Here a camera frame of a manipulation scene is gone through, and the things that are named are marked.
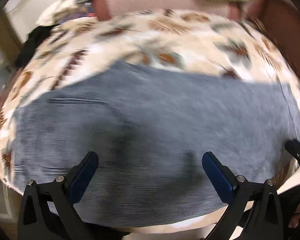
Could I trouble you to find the grey-blue denim pants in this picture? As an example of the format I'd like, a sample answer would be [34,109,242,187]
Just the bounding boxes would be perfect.
[12,61,300,227]

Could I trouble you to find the leaf-print fleece blanket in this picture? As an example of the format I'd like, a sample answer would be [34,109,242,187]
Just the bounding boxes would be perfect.
[0,8,300,233]

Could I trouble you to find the black garment at sofa end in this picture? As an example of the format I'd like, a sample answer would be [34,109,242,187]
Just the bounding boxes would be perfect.
[14,24,57,69]

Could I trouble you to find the white floral pillow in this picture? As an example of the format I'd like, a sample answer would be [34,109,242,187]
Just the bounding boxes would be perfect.
[36,0,87,27]

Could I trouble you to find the pink sofa armrest bolster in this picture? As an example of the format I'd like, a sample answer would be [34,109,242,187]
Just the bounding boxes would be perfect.
[93,0,241,21]

